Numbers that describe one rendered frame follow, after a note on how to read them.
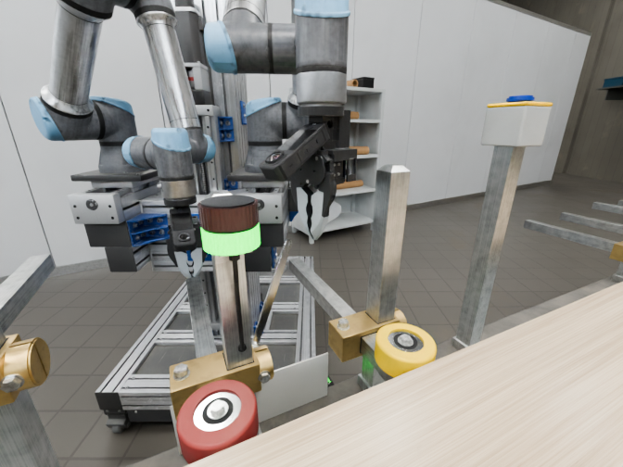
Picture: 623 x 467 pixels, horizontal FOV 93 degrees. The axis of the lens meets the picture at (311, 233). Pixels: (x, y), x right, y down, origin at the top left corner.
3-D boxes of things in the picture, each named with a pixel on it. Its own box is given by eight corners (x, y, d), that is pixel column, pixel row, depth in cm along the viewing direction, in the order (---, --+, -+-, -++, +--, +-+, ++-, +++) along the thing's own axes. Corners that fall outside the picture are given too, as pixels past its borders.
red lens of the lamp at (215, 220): (197, 218, 32) (195, 198, 32) (251, 211, 35) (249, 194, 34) (203, 235, 27) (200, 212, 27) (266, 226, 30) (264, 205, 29)
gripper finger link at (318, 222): (345, 236, 53) (347, 185, 50) (323, 246, 49) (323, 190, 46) (332, 233, 55) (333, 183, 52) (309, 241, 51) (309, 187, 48)
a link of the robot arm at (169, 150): (172, 127, 70) (196, 127, 65) (179, 174, 73) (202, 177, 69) (139, 128, 63) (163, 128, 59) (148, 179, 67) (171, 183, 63)
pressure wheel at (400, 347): (367, 416, 42) (373, 350, 38) (373, 373, 49) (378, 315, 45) (427, 432, 40) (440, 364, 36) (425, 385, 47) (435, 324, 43)
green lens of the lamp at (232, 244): (200, 239, 33) (197, 220, 33) (252, 232, 36) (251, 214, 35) (206, 259, 28) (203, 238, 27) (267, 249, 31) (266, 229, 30)
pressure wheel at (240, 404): (188, 460, 36) (173, 389, 32) (252, 434, 39) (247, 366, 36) (194, 538, 29) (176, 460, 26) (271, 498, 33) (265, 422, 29)
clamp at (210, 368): (174, 392, 43) (169, 365, 41) (265, 363, 48) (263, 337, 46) (175, 426, 38) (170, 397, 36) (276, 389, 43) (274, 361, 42)
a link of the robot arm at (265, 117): (249, 140, 106) (247, 98, 101) (286, 140, 107) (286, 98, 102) (245, 142, 95) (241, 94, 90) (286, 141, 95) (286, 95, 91)
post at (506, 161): (451, 345, 70) (489, 145, 54) (465, 338, 71) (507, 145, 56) (467, 357, 66) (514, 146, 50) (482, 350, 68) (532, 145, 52)
